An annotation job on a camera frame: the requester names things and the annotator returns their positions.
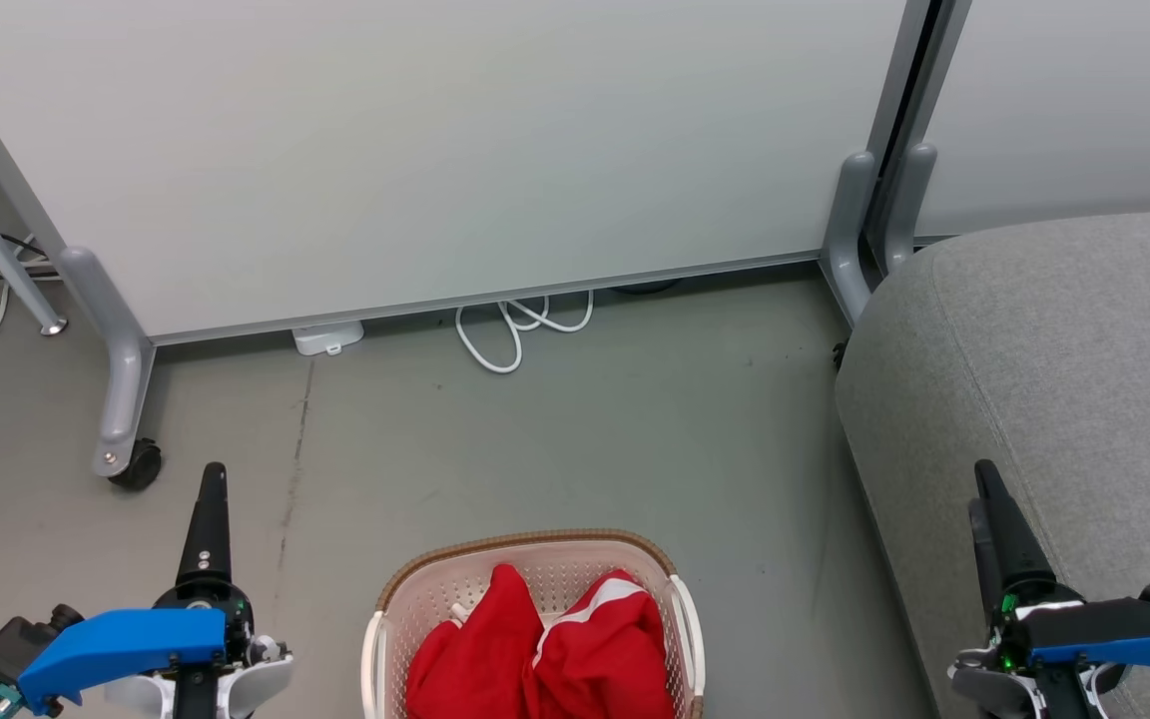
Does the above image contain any large white partition panel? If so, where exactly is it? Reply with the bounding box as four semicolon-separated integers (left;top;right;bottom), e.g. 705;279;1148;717
0;0;910;347

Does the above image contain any white perforated laundry basket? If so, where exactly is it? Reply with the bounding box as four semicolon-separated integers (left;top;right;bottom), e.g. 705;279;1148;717
361;528;707;719

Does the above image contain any red garment with white stripes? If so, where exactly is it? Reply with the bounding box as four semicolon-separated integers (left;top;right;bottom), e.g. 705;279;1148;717
404;563;678;719

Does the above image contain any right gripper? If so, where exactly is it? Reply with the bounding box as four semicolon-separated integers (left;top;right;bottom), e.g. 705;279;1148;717
948;459;1130;719

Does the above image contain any coiled white cable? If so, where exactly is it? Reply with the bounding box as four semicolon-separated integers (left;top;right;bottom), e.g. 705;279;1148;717
454;289;597;375

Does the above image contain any grey fabric sofa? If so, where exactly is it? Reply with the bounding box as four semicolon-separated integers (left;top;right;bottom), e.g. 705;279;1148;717
834;208;1150;719

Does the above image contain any grey partition foot with caster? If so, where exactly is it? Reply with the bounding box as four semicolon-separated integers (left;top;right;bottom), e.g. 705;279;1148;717
58;246;164;491

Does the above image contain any white power adapter box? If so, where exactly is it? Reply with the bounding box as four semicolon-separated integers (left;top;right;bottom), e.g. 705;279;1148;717
291;321;366;358

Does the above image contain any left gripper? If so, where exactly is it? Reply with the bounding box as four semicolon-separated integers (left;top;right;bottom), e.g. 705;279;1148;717
104;461;293;719

